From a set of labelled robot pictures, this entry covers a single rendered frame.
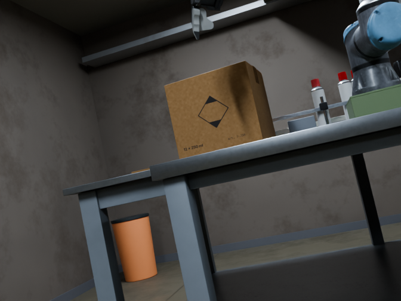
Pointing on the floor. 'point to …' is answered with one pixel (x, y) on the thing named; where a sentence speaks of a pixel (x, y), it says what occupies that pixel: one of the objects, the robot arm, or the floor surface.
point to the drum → (135, 246)
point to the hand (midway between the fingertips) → (201, 16)
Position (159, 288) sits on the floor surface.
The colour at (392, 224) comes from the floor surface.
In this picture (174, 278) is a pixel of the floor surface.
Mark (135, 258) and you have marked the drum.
